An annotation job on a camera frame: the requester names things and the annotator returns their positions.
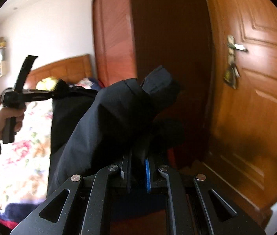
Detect metal door handle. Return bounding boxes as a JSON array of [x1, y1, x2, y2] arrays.
[[227, 35, 248, 65]]

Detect wooden slatted wardrobe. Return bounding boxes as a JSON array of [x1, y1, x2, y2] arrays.
[[92, 0, 214, 169]]

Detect red cloth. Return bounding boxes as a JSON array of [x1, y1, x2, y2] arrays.
[[0, 215, 20, 230]]

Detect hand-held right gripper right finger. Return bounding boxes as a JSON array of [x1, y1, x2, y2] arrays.
[[144, 152, 266, 235]]

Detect wooden door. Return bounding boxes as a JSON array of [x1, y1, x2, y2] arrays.
[[200, 0, 277, 216]]

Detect floral blanket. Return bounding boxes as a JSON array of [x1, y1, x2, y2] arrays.
[[0, 77, 97, 216]]

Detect person's left hand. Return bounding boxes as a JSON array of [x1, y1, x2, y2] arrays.
[[0, 103, 27, 144]]

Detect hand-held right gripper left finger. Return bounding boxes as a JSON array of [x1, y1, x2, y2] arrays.
[[10, 150, 133, 235]]

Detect wooden bed headboard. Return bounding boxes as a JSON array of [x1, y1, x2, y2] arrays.
[[24, 54, 93, 91]]

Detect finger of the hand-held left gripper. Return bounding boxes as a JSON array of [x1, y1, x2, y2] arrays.
[[26, 79, 67, 102], [14, 54, 39, 93]]

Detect black button coat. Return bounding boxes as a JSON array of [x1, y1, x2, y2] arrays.
[[46, 65, 185, 197]]

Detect yellow plush toy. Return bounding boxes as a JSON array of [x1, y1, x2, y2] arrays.
[[36, 77, 60, 91]]

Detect hanging keys with tag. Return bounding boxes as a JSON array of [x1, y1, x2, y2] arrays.
[[223, 64, 239, 89]]

